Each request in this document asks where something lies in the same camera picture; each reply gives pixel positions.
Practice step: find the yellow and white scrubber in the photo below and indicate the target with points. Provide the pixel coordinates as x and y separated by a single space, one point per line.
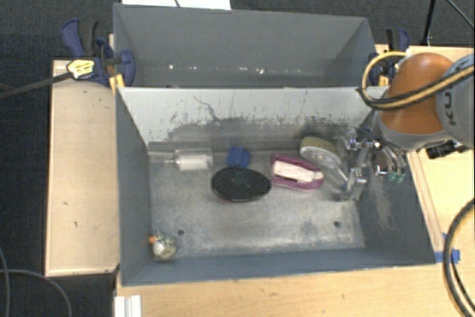
319 154

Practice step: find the clear glass bottle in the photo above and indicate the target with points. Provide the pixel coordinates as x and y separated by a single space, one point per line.
191 160

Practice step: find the black round disc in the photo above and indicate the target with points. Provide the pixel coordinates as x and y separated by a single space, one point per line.
241 185

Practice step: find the grey metal bin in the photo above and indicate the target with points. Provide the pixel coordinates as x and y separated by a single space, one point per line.
259 226

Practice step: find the blue folded cloth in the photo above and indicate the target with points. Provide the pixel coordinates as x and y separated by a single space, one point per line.
238 156

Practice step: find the black cylinder on white bracket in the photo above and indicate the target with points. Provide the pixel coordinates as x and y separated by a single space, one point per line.
443 150

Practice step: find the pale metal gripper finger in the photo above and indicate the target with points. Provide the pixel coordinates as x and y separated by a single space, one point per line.
357 185
342 182

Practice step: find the pale wood board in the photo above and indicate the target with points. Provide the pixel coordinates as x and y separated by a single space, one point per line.
83 174

